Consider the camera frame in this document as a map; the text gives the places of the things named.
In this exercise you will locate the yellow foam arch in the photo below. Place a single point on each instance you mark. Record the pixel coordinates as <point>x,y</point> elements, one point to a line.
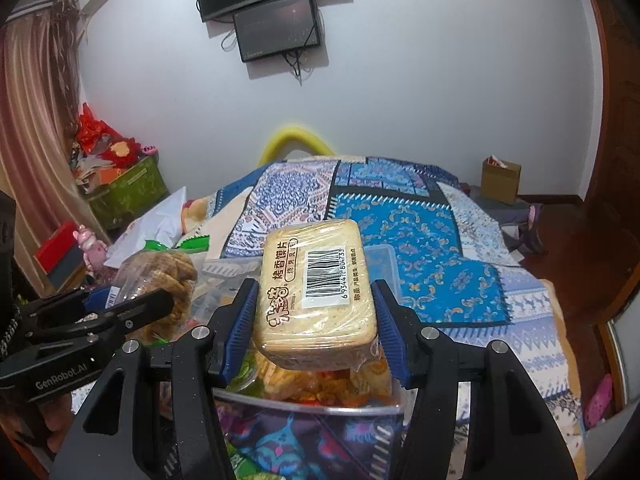
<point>287,135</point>

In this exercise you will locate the white plastic bag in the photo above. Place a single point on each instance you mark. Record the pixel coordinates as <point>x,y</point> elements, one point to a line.
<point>155,225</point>

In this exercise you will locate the brown cookie packet green trim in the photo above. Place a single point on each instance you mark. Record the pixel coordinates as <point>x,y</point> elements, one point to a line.
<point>165,280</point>

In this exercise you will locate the pink slipper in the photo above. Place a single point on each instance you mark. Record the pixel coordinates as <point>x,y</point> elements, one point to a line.
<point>599,400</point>

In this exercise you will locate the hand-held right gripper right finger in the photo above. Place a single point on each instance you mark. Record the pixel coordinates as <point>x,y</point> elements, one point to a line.
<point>392,340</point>

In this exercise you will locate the yellow toast slice packet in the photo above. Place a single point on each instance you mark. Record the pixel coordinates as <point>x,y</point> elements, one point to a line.
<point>315,290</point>

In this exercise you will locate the small black wall monitor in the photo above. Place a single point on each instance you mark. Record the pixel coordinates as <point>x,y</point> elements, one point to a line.
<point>277,27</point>

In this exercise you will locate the pile of red decorations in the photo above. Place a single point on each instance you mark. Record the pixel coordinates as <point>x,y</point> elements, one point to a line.
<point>107,145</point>

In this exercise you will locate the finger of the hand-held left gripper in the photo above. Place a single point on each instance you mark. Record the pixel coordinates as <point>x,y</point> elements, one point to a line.
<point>60,302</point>
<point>135,310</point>

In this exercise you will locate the pink plush toy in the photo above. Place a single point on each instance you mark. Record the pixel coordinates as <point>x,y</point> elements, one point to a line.
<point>91,247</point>

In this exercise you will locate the clear plastic container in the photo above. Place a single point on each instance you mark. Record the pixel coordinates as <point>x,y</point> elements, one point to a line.
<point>382,270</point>

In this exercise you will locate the green jelly cup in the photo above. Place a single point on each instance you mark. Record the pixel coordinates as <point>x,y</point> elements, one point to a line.
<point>247,375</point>

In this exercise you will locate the brown wooden door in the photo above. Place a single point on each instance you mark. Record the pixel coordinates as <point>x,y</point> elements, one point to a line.
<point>617,135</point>

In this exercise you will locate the white sliding door pink hearts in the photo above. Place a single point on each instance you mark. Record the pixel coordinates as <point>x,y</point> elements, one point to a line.
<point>622,365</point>

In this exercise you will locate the beige pink curtain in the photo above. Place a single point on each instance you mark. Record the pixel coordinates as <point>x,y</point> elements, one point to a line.
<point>35,135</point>

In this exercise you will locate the purple slipper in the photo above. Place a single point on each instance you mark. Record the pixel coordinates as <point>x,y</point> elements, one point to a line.
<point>533,225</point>

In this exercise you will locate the red flat box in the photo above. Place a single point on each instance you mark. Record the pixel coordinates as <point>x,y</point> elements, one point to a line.
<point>55,247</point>

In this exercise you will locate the green storage box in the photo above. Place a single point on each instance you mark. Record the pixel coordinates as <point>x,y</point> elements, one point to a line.
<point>130,195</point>

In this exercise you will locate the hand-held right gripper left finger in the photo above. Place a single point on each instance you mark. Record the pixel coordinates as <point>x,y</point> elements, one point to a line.
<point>241,330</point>

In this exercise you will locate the cardboard box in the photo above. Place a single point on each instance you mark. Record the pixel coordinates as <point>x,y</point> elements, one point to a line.
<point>500,180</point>

